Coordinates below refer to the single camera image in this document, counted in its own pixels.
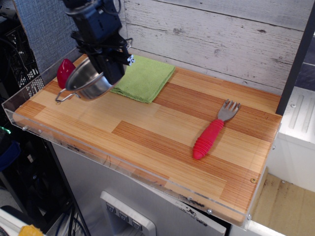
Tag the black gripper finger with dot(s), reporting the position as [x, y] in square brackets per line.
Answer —
[127, 60]
[111, 65]

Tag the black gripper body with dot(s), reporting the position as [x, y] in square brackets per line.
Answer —
[98, 25]

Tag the stainless steel pot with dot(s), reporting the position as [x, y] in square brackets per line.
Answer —
[85, 83]

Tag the green folded cloth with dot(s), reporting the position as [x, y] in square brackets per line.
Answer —
[144, 79]

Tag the red pepper toy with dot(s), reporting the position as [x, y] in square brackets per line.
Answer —
[64, 71]

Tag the black plastic crate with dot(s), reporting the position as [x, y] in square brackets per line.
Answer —
[20, 61]

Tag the clear acrylic table guard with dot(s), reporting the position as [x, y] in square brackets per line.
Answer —
[152, 143]

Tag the silver toy cabinet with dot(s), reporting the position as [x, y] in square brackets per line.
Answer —
[87, 179]

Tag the yellow object bottom left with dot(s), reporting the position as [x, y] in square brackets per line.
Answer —
[30, 230]

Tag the red handled fork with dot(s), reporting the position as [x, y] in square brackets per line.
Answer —
[206, 140]

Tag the dark vertical post right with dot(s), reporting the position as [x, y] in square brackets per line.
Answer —
[297, 63]

